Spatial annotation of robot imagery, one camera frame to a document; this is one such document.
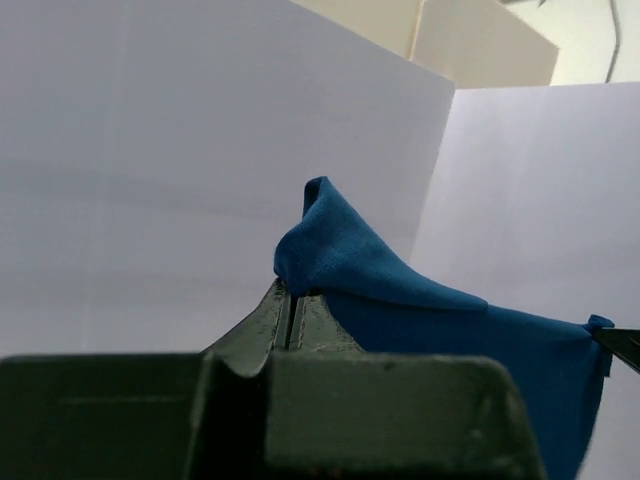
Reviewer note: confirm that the blue t-shirt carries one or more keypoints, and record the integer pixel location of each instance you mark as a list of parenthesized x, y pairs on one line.
[(387, 307)]

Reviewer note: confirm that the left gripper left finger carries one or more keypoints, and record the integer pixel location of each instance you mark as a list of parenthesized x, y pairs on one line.
[(246, 347)]

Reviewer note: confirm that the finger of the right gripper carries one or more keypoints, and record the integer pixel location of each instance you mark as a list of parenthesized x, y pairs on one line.
[(620, 343)]

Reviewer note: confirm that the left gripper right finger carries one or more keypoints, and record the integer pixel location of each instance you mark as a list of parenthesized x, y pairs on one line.
[(316, 330)]

